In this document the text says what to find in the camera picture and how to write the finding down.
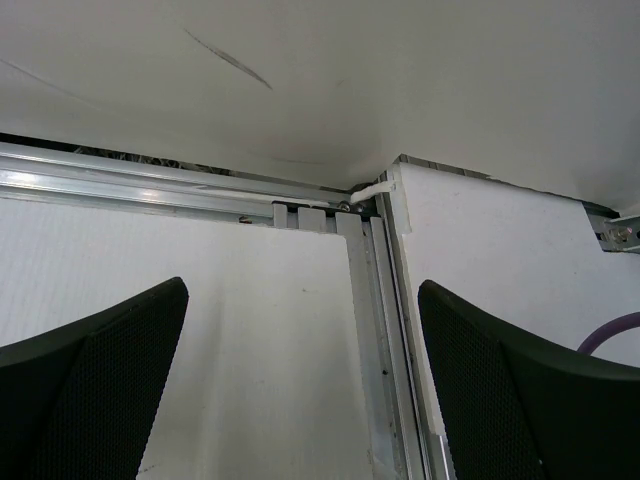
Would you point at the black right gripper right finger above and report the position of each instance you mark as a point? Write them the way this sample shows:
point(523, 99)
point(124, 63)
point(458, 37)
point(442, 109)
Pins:
point(517, 406)

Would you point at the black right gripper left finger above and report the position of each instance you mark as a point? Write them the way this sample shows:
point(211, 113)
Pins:
point(79, 401)

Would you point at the aluminium table frame rail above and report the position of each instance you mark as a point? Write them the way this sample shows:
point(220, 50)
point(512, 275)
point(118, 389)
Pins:
point(293, 360)

